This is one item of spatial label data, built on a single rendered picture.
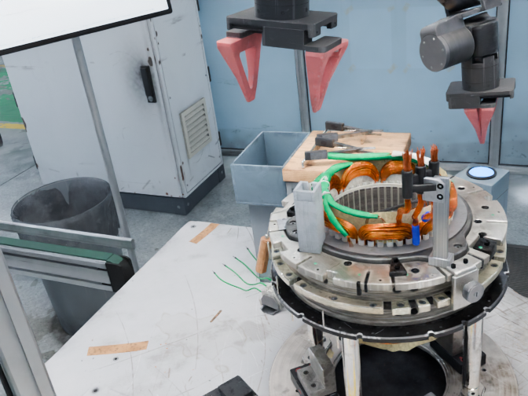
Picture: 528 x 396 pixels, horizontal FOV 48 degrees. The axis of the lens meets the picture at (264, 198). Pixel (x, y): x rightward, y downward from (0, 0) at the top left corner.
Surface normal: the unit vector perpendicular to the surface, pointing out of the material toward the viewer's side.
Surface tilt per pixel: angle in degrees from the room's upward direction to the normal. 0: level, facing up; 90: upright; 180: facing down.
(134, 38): 90
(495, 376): 0
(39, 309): 0
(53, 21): 83
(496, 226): 0
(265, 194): 90
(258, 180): 90
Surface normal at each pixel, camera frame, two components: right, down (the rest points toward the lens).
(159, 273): -0.12, -0.88
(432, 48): -0.85, 0.37
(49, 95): -0.40, 0.46
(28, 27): 0.61, 0.18
